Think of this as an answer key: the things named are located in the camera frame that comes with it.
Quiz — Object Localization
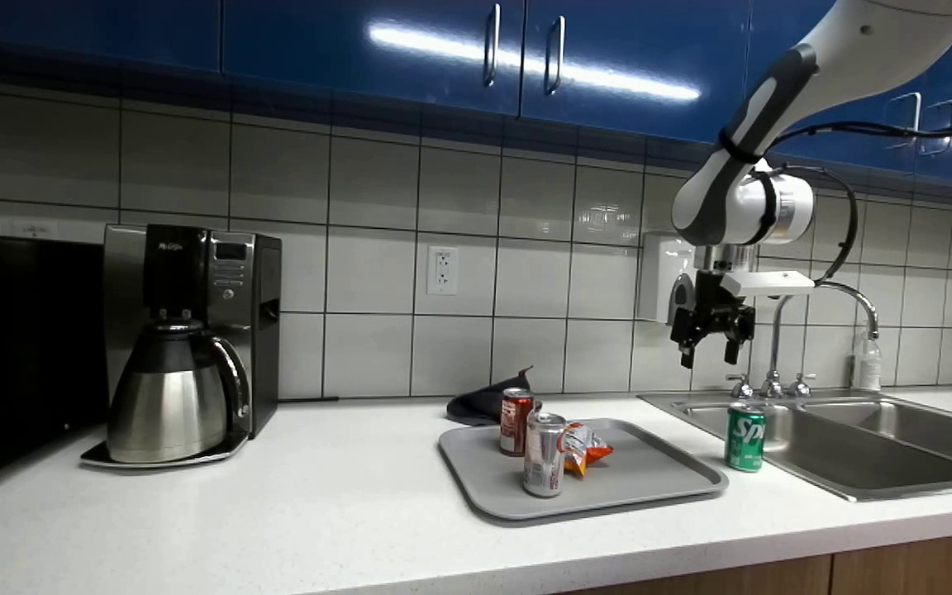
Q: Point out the grey plastic tray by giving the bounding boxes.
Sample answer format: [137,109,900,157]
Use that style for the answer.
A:
[432,412,734,526]

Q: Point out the chrome kitchen faucet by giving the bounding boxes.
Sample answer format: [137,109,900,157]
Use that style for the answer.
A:
[723,274,887,404]

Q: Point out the stainless steel double sink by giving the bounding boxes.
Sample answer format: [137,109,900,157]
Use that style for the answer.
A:
[646,386,952,506]

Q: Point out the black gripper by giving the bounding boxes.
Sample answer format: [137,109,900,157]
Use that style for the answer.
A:
[667,267,762,373]

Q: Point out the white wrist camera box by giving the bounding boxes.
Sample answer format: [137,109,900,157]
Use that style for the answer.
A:
[721,267,816,300]

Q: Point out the orange snack bag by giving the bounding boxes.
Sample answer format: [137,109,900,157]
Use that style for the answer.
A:
[563,419,618,479]

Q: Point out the white wall outlet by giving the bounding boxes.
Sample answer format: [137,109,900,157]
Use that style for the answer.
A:
[423,243,462,300]

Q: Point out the green Sprite can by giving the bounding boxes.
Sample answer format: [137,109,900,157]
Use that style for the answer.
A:
[721,396,774,475]

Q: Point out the clear dish soap bottle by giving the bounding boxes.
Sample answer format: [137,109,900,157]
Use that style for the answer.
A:
[847,326,888,396]

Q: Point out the stainless steel coffee carafe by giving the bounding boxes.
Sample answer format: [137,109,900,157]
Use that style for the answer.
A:
[103,319,252,468]

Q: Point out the red Coke can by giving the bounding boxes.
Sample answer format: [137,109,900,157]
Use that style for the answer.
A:
[497,384,543,461]

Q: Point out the white wall soap dispenser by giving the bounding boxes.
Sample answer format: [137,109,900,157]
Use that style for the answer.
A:
[634,232,702,331]

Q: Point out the silver Diet Coke can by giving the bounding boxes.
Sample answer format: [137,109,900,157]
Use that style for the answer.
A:
[520,411,572,503]

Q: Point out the dark crumpled cloth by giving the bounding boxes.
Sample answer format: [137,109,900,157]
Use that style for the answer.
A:
[443,368,535,431]

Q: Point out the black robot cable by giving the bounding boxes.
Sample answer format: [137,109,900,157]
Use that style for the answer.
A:
[770,104,952,284]

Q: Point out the black steel coffee maker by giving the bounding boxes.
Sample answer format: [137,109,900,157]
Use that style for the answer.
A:
[80,221,283,474]

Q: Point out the black microwave oven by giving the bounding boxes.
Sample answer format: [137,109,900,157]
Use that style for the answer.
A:
[0,228,113,491]

